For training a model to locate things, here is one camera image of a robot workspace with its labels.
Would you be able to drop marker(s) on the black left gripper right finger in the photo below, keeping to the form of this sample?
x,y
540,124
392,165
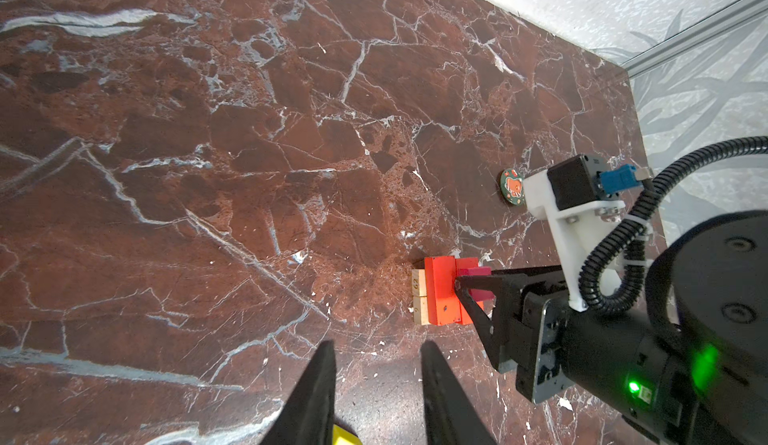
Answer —
x,y
449,415

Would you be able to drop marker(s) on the yellow cube block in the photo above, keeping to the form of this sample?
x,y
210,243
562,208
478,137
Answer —
x,y
342,436

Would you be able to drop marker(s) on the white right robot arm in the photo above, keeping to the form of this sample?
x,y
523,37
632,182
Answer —
x,y
676,344

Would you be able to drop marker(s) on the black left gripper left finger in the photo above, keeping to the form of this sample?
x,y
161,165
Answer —
x,y
308,414

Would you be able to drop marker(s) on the pink small block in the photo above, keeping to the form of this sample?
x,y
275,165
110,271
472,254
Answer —
x,y
475,280

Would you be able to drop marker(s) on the natural long wood block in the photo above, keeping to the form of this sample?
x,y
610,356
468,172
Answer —
x,y
419,283

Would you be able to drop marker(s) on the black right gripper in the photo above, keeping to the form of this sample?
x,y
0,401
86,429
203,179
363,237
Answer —
x,y
534,332

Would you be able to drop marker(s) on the green round cartoon badge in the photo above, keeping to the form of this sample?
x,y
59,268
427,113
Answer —
x,y
511,187

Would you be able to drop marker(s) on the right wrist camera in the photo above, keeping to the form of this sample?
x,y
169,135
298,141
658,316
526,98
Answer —
x,y
579,200

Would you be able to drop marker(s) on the aluminium frame post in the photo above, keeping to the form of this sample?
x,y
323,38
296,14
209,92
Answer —
x,y
731,17

